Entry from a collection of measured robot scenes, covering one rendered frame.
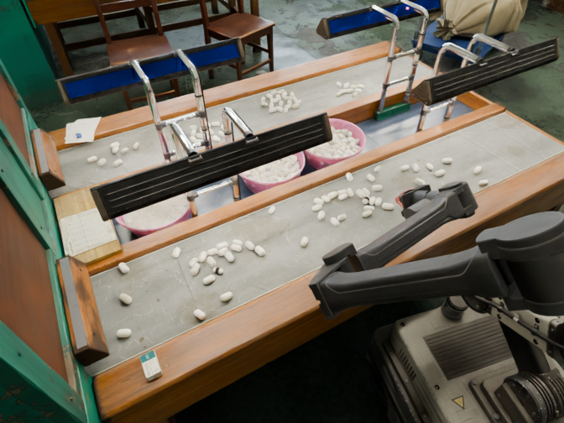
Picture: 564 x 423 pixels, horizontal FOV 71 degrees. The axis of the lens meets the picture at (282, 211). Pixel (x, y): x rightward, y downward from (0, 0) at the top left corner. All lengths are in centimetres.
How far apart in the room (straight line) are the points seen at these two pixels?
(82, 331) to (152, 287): 24
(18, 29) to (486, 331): 339
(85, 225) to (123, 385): 55
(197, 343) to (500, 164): 126
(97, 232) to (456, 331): 120
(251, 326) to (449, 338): 70
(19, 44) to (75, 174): 208
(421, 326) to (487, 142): 79
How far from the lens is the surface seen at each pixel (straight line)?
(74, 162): 172
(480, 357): 146
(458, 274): 58
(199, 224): 128
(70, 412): 88
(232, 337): 104
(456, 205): 99
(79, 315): 107
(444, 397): 137
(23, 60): 367
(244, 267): 118
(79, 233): 136
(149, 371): 103
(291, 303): 108
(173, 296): 116
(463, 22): 407
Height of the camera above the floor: 169
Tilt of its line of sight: 46 degrees down
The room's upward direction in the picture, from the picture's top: 1 degrees counter-clockwise
